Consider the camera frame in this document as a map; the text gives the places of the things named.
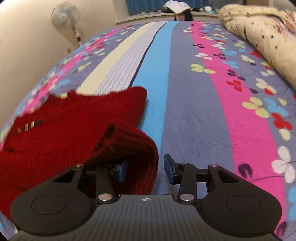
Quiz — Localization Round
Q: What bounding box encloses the dark red knit sweater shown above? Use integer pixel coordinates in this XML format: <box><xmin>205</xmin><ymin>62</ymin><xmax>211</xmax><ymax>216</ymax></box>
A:
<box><xmin>1</xmin><ymin>87</ymin><xmax>159</xmax><ymax>217</ymax></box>

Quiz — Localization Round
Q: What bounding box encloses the colourful floral fleece blanket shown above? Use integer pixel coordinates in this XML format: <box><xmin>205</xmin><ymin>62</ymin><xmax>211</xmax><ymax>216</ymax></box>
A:
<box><xmin>1</xmin><ymin>21</ymin><xmax>295</xmax><ymax>240</ymax></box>

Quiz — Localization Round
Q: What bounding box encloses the white standing fan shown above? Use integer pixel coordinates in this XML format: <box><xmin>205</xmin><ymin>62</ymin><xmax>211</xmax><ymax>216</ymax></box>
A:
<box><xmin>51</xmin><ymin>1</ymin><xmax>83</xmax><ymax>46</ymax></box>

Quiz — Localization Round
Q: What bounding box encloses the cream star-print duvet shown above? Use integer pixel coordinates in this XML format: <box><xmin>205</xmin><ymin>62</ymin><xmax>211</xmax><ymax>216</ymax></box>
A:
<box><xmin>219</xmin><ymin>4</ymin><xmax>295</xmax><ymax>88</ymax></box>

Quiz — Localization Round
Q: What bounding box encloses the white crumpled cloth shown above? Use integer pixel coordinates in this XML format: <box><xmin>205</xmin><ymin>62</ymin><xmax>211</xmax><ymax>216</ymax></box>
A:
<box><xmin>164</xmin><ymin>1</ymin><xmax>193</xmax><ymax>14</ymax></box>

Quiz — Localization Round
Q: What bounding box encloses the blue window curtain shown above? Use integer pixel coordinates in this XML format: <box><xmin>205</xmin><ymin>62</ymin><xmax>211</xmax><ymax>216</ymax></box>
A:
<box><xmin>125</xmin><ymin>0</ymin><xmax>209</xmax><ymax>15</ymax></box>

